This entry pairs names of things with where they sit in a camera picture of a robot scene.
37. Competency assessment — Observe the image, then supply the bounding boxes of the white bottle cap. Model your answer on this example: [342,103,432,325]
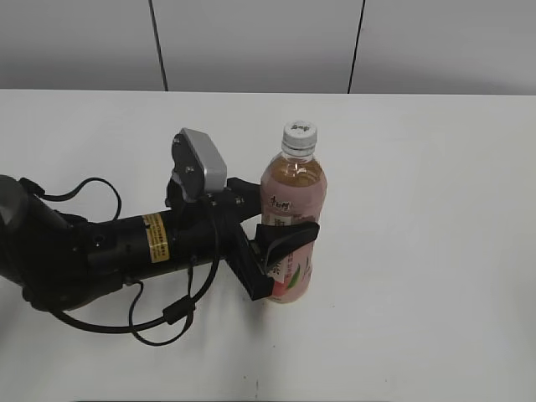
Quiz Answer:
[282,121,317,149]

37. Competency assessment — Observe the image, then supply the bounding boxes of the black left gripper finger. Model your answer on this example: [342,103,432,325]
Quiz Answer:
[250,222,320,274]
[227,178,261,222]

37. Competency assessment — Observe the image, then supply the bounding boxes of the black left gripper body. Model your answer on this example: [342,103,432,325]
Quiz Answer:
[165,180,274,302]

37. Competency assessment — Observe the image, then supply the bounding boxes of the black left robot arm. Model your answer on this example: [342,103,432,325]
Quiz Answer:
[1,175,274,312]

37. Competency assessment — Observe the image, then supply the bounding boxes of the pink oolong tea bottle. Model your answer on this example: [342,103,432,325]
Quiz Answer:
[260,140,327,303]

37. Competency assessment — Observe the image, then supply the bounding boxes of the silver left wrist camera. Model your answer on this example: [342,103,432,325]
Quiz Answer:
[172,128,227,203]

